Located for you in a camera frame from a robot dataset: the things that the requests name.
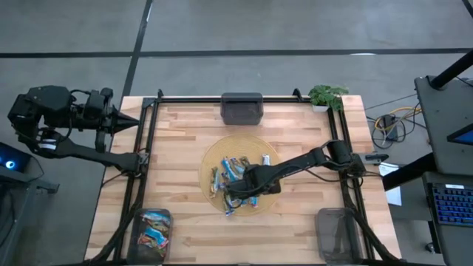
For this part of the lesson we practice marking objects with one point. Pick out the grey operator desk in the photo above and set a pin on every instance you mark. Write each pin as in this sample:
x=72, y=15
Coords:
x=439, y=122

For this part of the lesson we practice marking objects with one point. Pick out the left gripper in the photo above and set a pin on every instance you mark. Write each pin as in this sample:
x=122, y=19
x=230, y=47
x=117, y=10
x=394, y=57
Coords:
x=97, y=109

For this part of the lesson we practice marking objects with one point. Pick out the operator desk monitor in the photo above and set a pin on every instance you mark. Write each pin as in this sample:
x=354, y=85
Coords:
x=463, y=137

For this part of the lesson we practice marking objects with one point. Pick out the backlit computer keyboard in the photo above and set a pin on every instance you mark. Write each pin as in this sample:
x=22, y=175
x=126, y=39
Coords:
x=452, y=205

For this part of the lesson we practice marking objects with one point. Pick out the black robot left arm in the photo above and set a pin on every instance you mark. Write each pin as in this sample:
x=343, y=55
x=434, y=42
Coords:
x=74, y=149

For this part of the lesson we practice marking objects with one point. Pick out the grey equipment cart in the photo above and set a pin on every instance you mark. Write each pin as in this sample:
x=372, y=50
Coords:
x=15, y=221

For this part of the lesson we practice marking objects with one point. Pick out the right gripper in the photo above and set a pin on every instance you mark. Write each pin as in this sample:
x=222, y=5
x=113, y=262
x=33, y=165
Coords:
x=260, y=176

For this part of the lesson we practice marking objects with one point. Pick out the black caster wheel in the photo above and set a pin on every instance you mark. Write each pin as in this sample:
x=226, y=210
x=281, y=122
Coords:
x=429, y=247

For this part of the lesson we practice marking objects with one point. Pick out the round woven straw placemat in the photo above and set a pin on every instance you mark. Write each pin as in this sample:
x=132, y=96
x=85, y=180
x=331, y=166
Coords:
x=240, y=146

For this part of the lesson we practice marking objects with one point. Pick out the grey plastic bin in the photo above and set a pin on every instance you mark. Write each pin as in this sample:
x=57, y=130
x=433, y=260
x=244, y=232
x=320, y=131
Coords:
x=133, y=229
x=242, y=109
x=338, y=236

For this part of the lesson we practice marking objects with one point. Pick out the pale silver granola bar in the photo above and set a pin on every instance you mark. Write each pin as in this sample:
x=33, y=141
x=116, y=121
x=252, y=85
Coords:
x=266, y=159

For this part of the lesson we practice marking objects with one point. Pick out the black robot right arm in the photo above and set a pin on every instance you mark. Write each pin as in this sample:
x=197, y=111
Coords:
x=295, y=162

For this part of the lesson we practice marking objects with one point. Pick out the black aluminium table frame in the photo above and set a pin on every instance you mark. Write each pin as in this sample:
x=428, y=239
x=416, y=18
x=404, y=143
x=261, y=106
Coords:
x=192, y=99

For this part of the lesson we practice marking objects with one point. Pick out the computer with blue light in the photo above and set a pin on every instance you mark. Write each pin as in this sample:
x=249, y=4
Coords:
x=15, y=159

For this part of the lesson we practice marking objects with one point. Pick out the blue red granola bar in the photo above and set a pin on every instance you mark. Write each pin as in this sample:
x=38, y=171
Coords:
x=157, y=235

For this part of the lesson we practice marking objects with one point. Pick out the white paper sheet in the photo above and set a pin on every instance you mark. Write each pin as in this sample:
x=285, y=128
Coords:
x=393, y=194

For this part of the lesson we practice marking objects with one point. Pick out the grey side desk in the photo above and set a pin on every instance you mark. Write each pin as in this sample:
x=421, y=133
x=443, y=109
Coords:
x=458, y=244

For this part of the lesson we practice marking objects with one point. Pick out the tan white chip bag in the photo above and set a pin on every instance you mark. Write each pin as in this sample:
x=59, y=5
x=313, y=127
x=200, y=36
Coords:
x=245, y=161

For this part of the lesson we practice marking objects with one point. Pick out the black power adapter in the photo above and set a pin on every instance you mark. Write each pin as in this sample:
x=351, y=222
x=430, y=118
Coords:
x=388, y=123

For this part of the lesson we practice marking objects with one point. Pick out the potted plant white pot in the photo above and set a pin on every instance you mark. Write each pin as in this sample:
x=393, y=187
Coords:
x=327, y=96

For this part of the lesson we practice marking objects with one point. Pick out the black vertical post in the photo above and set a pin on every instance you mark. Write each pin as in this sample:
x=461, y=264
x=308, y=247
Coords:
x=452, y=70
x=406, y=172

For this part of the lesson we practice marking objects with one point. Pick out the orange teal granola bar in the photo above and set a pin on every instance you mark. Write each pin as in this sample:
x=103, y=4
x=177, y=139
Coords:
x=214, y=181

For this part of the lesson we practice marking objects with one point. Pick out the small black mount plate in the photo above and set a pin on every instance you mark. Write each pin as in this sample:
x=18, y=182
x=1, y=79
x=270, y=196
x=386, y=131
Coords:
x=375, y=158

